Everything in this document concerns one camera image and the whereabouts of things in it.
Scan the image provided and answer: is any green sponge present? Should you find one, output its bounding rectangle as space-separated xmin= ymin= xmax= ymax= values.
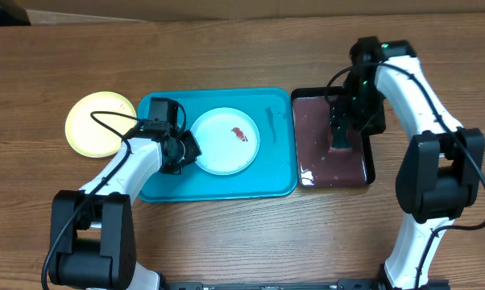
xmin=331 ymin=125 xmax=351 ymax=149

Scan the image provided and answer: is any light blue plate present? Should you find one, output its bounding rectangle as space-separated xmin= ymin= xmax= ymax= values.
xmin=191 ymin=107 xmax=260 ymax=176

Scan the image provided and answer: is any yellow plate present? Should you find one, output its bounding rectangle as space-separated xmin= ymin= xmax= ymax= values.
xmin=65 ymin=91 xmax=136 ymax=158

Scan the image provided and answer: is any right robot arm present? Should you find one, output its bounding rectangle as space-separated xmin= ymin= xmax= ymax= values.
xmin=330 ymin=36 xmax=485 ymax=289

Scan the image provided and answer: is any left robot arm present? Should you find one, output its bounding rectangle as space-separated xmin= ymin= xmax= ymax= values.
xmin=40 ymin=97 xmax=201 ymax=289

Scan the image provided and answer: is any black water tray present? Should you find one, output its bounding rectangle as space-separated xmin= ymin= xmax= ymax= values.
xmin=291 ymin=87 xmax=375 ymax=189

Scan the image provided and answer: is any teal plastic tray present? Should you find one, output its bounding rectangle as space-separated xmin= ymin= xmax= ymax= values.
xmin=138 ymin=88 xmax=298 ymax=202

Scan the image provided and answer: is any dark object top-left corner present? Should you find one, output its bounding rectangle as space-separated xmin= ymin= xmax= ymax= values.
xmin=0 ymin=0 xmax=31 ymax=27

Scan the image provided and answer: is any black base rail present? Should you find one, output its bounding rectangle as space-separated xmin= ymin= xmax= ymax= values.
xmin=160 ymin=279 xmax=392 ymax=290

